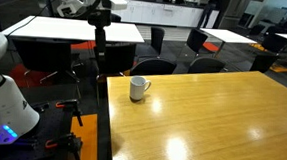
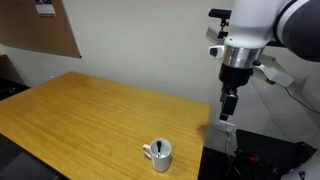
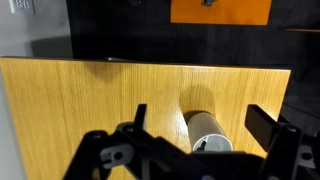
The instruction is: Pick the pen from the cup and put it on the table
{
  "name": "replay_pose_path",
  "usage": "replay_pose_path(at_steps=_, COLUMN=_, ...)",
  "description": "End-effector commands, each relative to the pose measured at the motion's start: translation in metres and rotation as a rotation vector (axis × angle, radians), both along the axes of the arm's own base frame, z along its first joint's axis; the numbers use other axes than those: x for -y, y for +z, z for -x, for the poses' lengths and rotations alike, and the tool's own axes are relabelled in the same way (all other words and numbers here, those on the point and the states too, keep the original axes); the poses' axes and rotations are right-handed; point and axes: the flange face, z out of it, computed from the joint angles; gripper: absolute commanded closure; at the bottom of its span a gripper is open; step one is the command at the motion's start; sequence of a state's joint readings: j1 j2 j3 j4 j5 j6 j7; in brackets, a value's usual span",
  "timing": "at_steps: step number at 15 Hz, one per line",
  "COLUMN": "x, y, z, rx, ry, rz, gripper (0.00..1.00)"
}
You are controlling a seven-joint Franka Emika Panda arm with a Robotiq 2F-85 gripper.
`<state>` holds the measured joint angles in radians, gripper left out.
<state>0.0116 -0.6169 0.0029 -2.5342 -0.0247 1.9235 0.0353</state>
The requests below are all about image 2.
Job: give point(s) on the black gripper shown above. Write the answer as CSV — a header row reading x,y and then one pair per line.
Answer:
x,y
235,75

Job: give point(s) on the black-capped marker pen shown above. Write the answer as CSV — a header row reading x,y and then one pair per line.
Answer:
x,y
159,146

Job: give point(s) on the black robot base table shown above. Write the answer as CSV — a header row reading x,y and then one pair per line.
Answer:
x,y
266,146

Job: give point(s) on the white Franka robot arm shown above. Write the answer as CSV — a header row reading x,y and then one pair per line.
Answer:
x,y
253,20

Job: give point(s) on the white ceramic mug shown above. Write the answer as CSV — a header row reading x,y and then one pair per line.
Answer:
x,y
161,161

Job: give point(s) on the paper notice on board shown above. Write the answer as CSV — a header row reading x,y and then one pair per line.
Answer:
x,y
45,8

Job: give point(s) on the brown cork notice board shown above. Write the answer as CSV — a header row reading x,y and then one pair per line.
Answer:
x,y
30,30

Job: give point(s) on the dark grey furniture panel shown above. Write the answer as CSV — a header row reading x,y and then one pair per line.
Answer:
x,y
20,163

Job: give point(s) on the dark low furniture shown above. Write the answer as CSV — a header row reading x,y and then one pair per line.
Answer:
x,y
10,88

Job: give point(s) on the white wall socket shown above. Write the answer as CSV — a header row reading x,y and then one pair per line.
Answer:
x,y
226,126

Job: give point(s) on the white wrist camera plate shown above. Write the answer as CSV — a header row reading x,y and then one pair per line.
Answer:
x,y
276,76

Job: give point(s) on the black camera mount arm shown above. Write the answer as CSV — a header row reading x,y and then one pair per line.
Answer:
x,y
222,28

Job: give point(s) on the black stereo camera bar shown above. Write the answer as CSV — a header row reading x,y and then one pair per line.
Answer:
x,y
219,13

